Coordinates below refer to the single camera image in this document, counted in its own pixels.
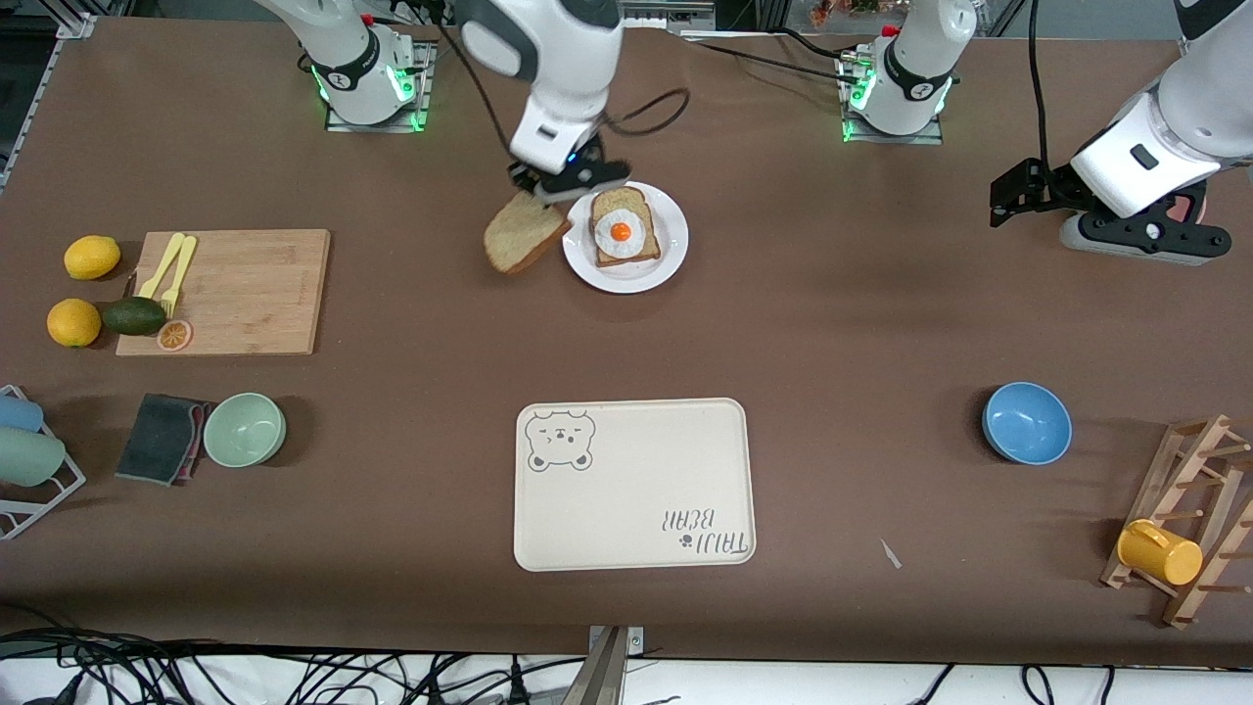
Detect toast bread slice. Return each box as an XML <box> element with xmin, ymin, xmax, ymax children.
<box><xmin>589</xmin><ymin>186</ymin><xmax>663</xmax><ymax>268</ymax></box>
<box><xmin>483</xmin><ymin>189</ymin><xmax>573</xmax><ymax>276</ymax></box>

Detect white round plate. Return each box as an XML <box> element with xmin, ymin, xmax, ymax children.
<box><xmin>562</xmin><ymin>181</ymin><xmax>690</xmax><ymax>295</ymax></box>

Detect toy fried egg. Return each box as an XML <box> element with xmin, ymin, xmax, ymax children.
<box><xmin>594</xmin><ymin>206</ymin><xmax>647</xmax><ymax>260</ymax></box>

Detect grey equipment box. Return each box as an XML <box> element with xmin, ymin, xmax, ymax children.
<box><xmin>622</xmin><ymin>0</ymin><xmax>718</xmax><ymax>32</ymax></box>

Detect blue bowl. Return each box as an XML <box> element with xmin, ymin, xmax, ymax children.
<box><xmin>982</xmin><ymin>381</ymin><xmax>1074</xmax><ymax>466</ymax></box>

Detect wooden cutting board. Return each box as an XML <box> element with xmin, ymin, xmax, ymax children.
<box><xmin>116</xmin><ymin>228</ymin><xmax>332</xmax><ymax>357</ymax></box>

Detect cream bear print tray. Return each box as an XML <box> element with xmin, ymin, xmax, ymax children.
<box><xmin>513</xmin><ymin>397</ymin><xmax>758</xmax><ymax>573</ymax></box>

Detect pale green bowl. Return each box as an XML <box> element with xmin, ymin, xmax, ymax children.
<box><xmin>203</xmin><ymin>392</ymin><xmax>288</xmax><ymax>469</ymax></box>

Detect yellow mug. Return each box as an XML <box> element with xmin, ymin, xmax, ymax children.
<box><xmin>1117</xmin><ymin>519</ymin><xmax>1204</xmax><ymax>587</ymax></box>

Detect dark green avocado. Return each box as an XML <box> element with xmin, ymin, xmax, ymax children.
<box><xmin>102</xmin><ymin>297</ymin><xmax>168</xmax><ymax>337</ymax></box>

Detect wooden mug rack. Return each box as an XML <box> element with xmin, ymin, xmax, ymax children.
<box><xmin>1099</xmin><ymin>413</ymin><xmax>1253</xmax><ymax>630</ymax></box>

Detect yellow lemon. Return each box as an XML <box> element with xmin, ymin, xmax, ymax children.
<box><xmin>64</xmin><ymin>235</ymin><xmax>122</xmax><ymax>282</ymax></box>
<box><xmin>46</xmin><ymin>298</ymin><xmax>103</xmax><ymax>350</ymax></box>

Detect folded grey pink cloth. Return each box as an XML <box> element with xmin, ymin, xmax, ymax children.
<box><xmin>115</xmin><ymin>393</ymin><xmax>214</xmax><ymax>488</ymax></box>

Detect light blue cup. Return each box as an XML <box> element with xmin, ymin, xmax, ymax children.
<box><xmin>0</xmin><ymin>394</ymin><xmax>45</xmax><ymax>434</ymax></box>

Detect pale green cup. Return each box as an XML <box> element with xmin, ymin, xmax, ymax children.
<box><xmin>0</xmin><ymin>427</ymin><xmax>67</xmax><ymax>488</ymax></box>

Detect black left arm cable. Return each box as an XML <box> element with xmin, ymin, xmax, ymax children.
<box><xmin>1026</xmin><ymin>0</ymin><xmax>1053</xmax><ymax>169</ymax></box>

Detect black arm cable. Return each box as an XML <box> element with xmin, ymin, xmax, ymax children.
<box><xmin>1026</xmin><ymin>0</ymin><xmax>1053</xmax><ymax>169</ymax></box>
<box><xmin>429</xmin><ymin>15</ymin><xmax>692</xmax><ymax>158</ymax></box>

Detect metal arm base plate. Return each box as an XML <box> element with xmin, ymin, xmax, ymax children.
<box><xmin>323</xmin><ymin>37</ymin><xmax>435</xmax><ymax>133</ymax></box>
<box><xmin>838</xmin><ymin>49</ymin><xmax>946</xmax><ymax>146</ymax></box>

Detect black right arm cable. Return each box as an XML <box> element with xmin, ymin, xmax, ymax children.
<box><xmin>429</xmin><ymin>15</ymin><xmax>692</xmax><ymax>158</ymax></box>

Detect black table cable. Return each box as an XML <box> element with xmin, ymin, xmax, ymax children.
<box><xmin>680</xmin><ymin>29</ymin><xmax>867</xmax><ymax>89</ymax></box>

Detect aluminium frame profile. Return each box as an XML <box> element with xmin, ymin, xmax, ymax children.
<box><xmin>0</xmin><ymin>12</ymin><xmax>99</xmax><ymax>192</ymax></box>

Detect white wire cup rack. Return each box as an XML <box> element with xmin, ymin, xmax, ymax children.
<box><xmin>0</xmin><ymin>384</ymin><xmax>87</xmax><ymax>541</ymax></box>

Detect tangled black cables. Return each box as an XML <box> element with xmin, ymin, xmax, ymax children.
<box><xmin>0</xmin><ymin>602</ymin><xmax>588</xmax><ymax>705</ymax></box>

